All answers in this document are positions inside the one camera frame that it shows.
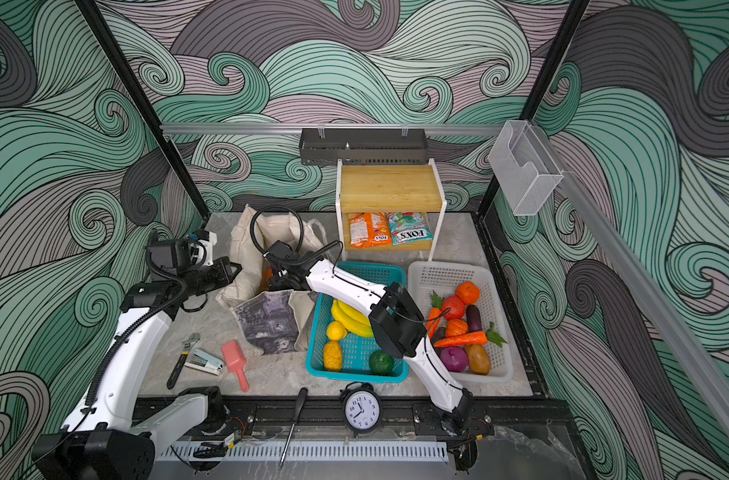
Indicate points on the black metal wall tray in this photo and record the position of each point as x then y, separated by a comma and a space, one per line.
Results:
353, 146

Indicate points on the teal plastic basket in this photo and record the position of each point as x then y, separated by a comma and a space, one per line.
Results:
356, 350

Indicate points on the white perforated cable duct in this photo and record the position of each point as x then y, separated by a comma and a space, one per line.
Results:
317, 451

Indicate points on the red tomato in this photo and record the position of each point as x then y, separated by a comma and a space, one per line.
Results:
453, 308

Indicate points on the black handled screwdriver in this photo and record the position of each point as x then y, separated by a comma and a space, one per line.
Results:
298, 405

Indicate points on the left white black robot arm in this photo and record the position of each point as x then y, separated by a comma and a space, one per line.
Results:
98, 440

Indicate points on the white wooden shelf rack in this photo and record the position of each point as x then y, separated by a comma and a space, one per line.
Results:
387, 188

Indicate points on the pink plastic scoop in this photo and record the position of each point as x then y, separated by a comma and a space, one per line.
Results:
236, 362

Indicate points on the white stapler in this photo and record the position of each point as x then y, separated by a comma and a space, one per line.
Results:
203, 361

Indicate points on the orange candy bag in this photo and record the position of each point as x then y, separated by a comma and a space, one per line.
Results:
369, 230

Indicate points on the green Fox's candy bag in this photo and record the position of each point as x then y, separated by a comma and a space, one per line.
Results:
408, 227

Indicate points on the black alarm clock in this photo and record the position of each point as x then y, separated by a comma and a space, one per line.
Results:
361, 408

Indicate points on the yellow lemon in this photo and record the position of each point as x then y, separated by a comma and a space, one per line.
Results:
336, 331

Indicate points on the beige canvas tote bag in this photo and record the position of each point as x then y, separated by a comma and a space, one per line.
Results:
274, 322

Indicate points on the small orange pumpkin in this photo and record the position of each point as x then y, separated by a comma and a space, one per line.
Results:
456, 327

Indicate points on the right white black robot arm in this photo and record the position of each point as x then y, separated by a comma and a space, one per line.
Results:
398, 325

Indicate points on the white plastic basket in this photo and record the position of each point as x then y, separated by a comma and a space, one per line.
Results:
443, 278

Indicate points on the black adjustable wrench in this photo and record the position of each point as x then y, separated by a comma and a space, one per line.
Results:
186, 347

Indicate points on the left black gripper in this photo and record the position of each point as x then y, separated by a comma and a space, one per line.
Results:
220, 266

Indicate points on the orange tangerine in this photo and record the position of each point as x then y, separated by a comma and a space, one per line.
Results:
468, 292

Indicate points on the yellow banana bunch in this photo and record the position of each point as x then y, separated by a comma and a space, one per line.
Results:
354, 321

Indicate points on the small dark eggplant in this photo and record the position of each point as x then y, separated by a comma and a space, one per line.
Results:
474, 319

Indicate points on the purple onion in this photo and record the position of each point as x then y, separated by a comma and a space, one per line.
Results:
454, 358

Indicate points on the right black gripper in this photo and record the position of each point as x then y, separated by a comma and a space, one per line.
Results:
274, 284

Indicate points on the clear plastic wall holder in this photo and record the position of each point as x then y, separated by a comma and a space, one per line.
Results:
526, 165

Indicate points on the orange carrot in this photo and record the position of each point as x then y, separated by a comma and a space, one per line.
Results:
491, 335

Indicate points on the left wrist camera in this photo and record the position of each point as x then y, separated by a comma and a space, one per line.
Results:
191, 252

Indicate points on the small carrot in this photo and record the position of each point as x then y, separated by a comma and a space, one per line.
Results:
435, 315

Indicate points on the brown potato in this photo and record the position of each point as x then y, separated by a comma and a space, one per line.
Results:
479, 361

